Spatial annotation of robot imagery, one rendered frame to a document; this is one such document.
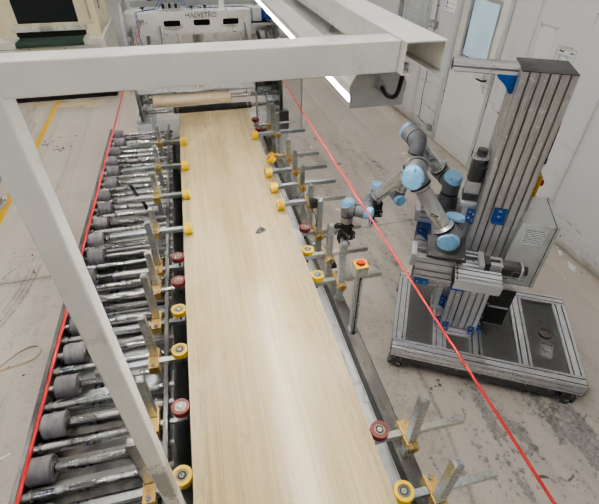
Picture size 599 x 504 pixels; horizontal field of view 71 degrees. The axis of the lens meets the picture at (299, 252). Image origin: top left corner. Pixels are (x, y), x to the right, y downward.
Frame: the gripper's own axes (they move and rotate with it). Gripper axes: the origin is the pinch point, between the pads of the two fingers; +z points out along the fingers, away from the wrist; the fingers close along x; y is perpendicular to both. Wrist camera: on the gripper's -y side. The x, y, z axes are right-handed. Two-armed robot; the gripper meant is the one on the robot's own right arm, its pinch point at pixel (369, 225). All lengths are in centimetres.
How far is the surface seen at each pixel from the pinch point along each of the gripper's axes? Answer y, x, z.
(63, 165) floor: -296, 321, 81
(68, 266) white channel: -133, -166, -129
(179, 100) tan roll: -129, 224, -24
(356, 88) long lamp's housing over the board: -75, -151, -152
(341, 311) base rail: -41, -65, 13
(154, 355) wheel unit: -147, -87, -5
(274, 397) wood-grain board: -93, -126, -8
